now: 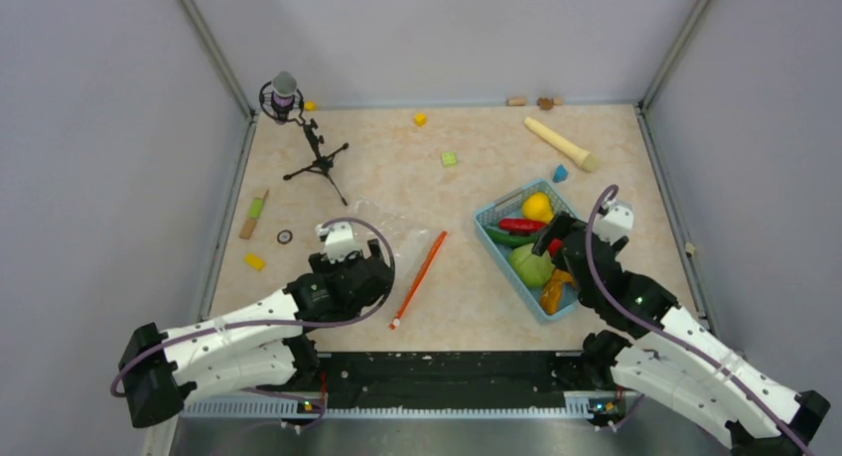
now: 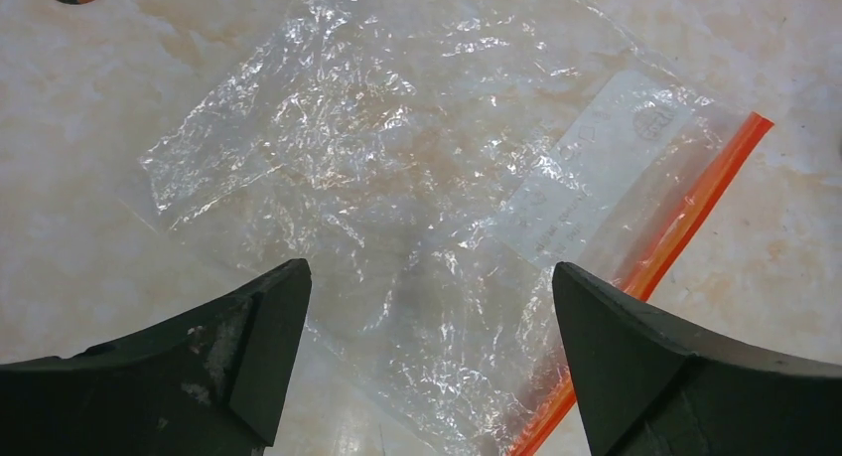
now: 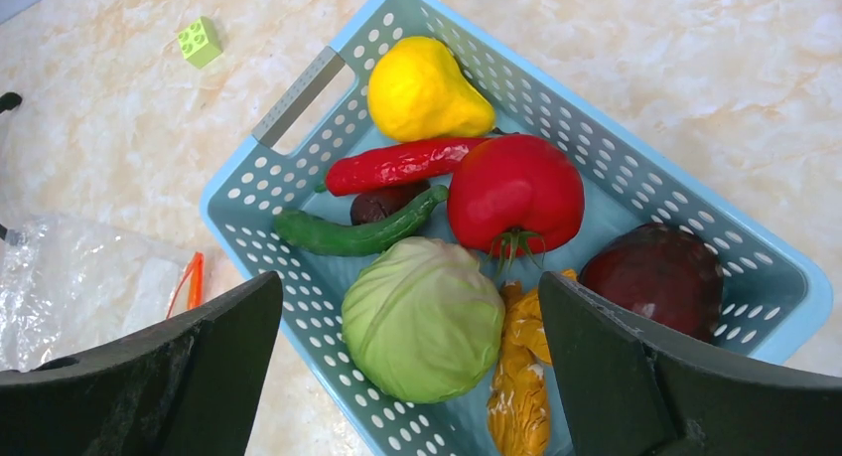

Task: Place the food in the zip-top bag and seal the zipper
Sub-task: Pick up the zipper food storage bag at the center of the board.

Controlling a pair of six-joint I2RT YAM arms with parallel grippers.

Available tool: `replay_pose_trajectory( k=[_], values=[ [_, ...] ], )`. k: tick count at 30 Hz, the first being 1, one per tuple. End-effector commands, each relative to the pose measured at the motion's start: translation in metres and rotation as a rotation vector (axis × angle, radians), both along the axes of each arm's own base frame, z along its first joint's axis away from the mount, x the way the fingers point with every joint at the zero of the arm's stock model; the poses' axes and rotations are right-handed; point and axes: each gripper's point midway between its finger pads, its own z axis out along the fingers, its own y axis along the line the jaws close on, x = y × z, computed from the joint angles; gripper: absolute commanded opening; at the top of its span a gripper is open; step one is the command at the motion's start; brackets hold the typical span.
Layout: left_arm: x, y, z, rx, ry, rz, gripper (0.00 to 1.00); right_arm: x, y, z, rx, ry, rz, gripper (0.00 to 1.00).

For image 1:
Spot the blue toy block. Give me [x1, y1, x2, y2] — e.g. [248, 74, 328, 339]
[552, 165, 569, 183]

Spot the green toy cabbage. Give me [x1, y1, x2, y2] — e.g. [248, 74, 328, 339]
[507, 244, 555, 288]

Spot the red toy chili pepper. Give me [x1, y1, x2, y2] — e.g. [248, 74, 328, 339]
[497, 218, 546, 235]

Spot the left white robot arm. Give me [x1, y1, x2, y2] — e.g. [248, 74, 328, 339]
[112, 240, 395, 428]

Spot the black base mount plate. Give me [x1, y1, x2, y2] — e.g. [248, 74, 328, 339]
[309, 351, 594, 411]

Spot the cream wooden rolling pin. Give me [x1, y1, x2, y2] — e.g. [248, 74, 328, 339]
[523, 117, 599, 172]

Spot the yellow toy lemon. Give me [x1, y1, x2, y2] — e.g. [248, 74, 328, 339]
[521, 192, 555, 224]

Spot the green toy block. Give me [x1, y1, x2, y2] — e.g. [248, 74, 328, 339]
[441, 152, 458, 168]

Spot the light blue plastic basket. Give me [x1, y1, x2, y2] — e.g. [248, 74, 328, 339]
[473, 178, 587, 325]

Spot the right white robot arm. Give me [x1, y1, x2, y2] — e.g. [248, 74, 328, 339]
[533, 203, 830, 455]

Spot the clear orange-zip bag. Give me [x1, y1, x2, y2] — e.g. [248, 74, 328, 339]
[350, 198, 443, 329]

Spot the green toy cucumber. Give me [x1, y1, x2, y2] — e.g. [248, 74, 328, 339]
[484, 228, 537, 248]

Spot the green wooden knife toy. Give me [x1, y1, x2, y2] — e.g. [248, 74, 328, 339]
[238, 188, 270, 240]

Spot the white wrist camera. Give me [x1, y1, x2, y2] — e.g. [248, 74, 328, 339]
[593, 199, 634, 244]
[316, 221, 362, 264]

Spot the yellow block left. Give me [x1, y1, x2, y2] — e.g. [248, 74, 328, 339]
[243, 253, 266, 271]

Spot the microphone on black tripod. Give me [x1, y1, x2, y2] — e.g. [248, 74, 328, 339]
[259, 71, 350, 206]

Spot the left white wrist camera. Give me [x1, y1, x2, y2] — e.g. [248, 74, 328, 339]
[316, 221, 362, 264]

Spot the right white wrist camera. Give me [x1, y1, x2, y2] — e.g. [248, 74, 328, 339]
[593, 199, 634, 244]

